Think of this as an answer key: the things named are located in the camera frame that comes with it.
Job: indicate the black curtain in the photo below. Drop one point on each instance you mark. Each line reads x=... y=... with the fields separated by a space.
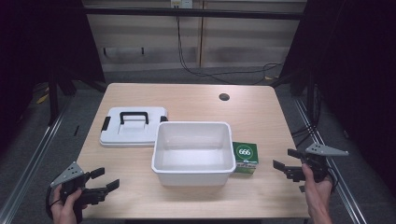
x=37 y=43
x=358 y=62

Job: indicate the small green box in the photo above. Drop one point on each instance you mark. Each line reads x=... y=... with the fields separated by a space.
x=245 y=154

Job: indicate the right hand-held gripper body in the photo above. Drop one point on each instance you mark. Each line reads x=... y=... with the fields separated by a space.
x=320 y=161

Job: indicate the yellow floor tape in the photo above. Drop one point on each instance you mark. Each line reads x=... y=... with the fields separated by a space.
x=43 y=98

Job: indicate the black horizontal metal bar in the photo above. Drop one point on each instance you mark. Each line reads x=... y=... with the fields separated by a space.
x=193 y=13

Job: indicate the white wall socket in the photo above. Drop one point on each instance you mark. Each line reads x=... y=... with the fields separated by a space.
x=181 y=3

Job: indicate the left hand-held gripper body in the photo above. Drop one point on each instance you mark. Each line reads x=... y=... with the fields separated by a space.
x=71 y=175

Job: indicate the person's left hand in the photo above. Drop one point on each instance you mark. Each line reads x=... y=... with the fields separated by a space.
x=63 y=213

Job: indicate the white plastic storage bin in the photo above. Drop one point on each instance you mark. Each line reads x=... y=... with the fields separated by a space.
x=193 y=155

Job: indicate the person's right hand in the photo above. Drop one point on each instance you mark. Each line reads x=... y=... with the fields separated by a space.
x=317 y=196

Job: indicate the metal floor rail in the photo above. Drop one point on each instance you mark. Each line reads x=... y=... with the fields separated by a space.
x=31 y=161
x=330 y=161

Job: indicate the small black floor piece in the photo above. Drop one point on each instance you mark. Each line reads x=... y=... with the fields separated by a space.
x=76 y=130

